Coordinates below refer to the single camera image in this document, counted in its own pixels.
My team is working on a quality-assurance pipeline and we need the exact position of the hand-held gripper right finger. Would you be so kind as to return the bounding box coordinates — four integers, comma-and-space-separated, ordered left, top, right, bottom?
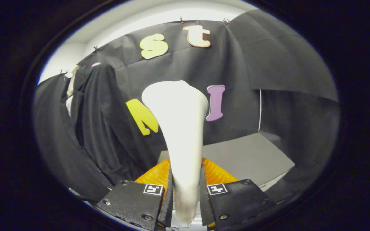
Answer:
199, 157, 277, 230

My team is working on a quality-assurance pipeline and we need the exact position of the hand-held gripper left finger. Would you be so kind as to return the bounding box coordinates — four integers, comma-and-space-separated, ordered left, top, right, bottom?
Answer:
97, 159, 174, 231

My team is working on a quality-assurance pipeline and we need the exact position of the grey and beige cabinet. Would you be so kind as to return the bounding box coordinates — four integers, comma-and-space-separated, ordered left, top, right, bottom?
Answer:
158, 132, 295, 193

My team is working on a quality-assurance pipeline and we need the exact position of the white garment steamer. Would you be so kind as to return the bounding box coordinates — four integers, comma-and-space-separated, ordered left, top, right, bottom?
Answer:
142, 80, 209, 228

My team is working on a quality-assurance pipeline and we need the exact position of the black suit jacket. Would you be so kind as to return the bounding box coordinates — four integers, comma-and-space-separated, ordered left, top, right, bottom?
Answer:
66, 64, 160, 186

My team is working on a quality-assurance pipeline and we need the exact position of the black backdrop cloth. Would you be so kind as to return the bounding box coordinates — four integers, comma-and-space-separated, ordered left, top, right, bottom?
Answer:
32, 10, 339, 206

